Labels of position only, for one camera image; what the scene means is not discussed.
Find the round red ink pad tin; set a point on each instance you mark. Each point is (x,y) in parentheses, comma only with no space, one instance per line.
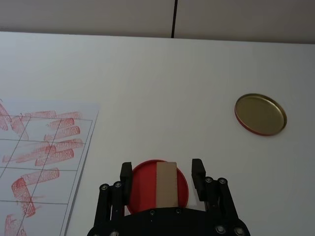
(142,189)

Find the brown rectangular stamp block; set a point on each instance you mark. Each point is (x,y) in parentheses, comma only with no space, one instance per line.
(166,184)

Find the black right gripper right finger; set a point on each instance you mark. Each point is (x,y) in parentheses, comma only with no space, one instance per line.
(198,177)

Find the round gold tin lid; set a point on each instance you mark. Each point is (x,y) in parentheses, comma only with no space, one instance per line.
(260,114)

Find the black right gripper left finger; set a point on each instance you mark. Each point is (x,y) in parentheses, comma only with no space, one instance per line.
(126,182)

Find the white paper sheet, red stamps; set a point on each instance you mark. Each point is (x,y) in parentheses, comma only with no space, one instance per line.
(37,157)

